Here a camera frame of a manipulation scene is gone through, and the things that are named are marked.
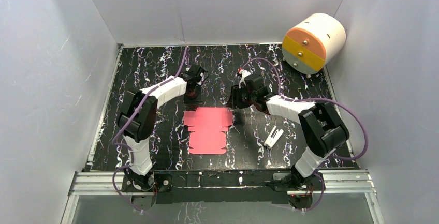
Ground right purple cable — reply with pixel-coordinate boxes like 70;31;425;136
240;57;368;212

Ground small white plastic clip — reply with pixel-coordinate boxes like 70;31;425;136
264;126;284;149

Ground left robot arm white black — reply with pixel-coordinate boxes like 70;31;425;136
112;65;208;191

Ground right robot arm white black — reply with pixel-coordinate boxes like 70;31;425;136
226;70;349;191

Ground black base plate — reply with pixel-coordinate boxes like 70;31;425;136
121;170;313;205

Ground aluminium front rail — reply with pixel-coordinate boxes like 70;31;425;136
69;169;376;196

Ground round drawer cabinet toy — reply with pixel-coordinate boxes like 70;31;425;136
282;13;346;75

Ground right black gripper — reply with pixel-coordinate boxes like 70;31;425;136
226;84;256;109

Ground pink paper box sheet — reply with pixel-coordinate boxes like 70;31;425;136
183;107;233;155

